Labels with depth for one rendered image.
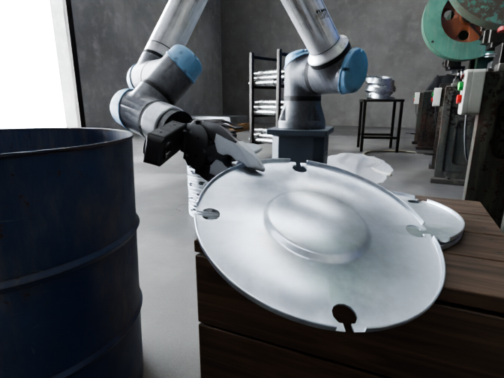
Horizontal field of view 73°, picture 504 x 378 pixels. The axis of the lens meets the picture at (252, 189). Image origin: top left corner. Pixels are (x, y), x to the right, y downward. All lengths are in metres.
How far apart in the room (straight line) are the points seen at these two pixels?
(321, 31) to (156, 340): 0.84
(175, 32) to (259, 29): 7.57
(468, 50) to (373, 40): 3.81
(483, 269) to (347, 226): 0.16
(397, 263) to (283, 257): 0.13
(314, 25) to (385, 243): 0.63
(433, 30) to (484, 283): 3.79
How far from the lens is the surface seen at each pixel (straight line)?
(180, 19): 0.86
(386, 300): 0.37
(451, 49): 4.14
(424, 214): 0.61
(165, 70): 0.70
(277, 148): 1.08
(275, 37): 8.23
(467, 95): 1.27
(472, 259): 0.50
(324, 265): 0.37
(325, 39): 0.95
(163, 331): 0.91
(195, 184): 1.58
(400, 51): 7.71
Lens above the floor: 0.54
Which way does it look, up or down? 15 degrees down
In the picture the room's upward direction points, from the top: straight up
